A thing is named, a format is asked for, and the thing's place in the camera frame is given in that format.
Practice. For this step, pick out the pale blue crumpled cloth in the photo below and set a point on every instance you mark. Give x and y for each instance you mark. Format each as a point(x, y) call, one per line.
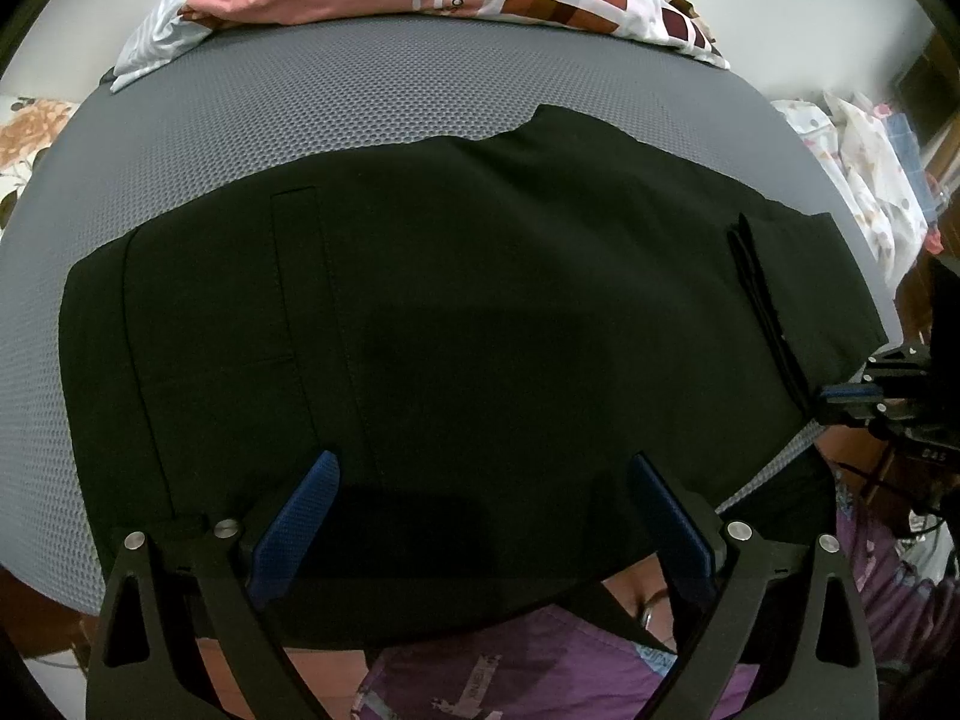
point(150, 45)

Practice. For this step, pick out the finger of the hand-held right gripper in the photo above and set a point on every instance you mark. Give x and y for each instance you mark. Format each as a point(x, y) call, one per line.
point(851, 411)
point(851, 391)

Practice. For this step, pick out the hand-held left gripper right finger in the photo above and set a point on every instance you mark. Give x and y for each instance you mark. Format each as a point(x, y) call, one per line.
point(675, 525)

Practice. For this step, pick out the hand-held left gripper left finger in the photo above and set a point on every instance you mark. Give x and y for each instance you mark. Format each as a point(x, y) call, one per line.
point(300, 525)

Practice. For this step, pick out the white dotted cloth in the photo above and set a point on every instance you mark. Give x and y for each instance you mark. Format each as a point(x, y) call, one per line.
point(870, 165)

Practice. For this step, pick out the floral cushion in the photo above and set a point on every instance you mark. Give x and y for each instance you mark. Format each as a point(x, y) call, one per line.
point(30, 136)

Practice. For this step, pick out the grey mesh mattress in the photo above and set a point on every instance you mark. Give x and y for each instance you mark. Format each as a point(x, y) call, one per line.
point(300, 105)

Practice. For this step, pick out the black pants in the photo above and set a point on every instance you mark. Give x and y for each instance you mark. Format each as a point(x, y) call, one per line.
point(487, 315)

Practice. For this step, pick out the dark wooden furniture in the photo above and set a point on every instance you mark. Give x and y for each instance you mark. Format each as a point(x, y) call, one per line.
point(930, 101)

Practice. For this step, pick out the person's purple printed clothing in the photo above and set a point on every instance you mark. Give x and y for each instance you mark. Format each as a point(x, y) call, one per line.
point(525, 679)

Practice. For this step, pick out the blue patterned cloth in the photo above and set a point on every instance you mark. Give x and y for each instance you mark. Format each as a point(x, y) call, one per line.
point(900, 133)

